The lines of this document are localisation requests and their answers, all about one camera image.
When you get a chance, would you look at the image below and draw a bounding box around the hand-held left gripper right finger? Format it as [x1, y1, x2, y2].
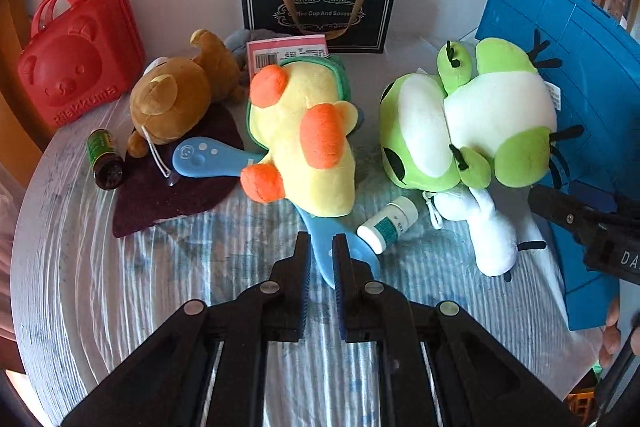
[332, 233, 583, 427]

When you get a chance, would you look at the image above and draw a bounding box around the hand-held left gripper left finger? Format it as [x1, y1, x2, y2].
[60, 231, 313, 427]

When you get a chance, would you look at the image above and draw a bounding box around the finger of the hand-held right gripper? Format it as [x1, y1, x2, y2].
[527, 184, 640, 248]

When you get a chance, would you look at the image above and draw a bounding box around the green white-bellied frog plush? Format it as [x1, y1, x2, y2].
[378, 29, 586, 192]

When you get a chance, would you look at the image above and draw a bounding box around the yellow duck plush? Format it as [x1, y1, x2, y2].
[240, 57, 366, 215]

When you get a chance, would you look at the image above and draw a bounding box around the blue three-arm boomerang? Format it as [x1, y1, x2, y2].
[171, 136, 382, 290]

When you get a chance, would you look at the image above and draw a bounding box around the blue plastic crate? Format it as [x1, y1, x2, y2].
[474, 0, 640, 332]

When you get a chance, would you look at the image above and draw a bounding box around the brown bottle green label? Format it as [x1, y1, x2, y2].
[86, 129, 126, 192]

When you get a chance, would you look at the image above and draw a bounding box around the round grey desktop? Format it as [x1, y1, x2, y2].
[10, 22, 621, 427]

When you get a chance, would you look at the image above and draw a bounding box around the person's right hand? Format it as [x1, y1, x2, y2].
[597, 297, 640, 370]

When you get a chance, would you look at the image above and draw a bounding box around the white medicine bottle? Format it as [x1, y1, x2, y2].
[356, 196, 419, 254]

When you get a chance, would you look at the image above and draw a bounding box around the white plush toy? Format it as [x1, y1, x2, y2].
[422, 184, 548, 283]

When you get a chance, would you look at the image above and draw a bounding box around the blue printed striped sheet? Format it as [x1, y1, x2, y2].
[120, 142, 576, 427]

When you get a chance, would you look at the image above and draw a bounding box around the dark maroon cloth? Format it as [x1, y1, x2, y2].
[111, 102, 246, 239]

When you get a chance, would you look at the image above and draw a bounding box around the brown bear plush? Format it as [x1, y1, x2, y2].
[126, 29, 249, 185]

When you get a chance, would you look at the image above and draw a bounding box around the pink tissue pack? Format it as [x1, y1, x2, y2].
[246, 36, 331, 70]

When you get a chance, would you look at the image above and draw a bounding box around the grey plush toy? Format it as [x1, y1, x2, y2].
[222, 29, 281, 80]

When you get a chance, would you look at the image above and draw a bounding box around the red bear-face carry case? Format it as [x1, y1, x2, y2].
[18, 0, 146, 129]

